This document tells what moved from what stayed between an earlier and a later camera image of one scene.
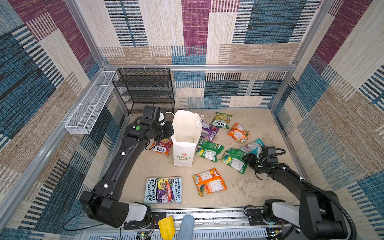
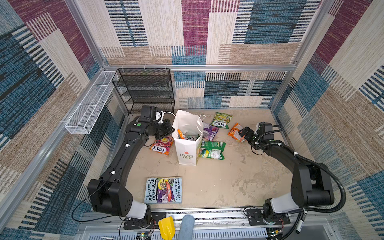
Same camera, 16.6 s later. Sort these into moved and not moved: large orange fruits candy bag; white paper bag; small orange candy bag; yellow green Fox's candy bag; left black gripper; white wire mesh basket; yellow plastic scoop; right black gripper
Moved: right black gripper; large orange fruits candy bag
Not moved: yellow plastic scoop; white paper bag; small orange candy bag; white wire mesh basket; yellow green Fox's candy bag; left black gripper
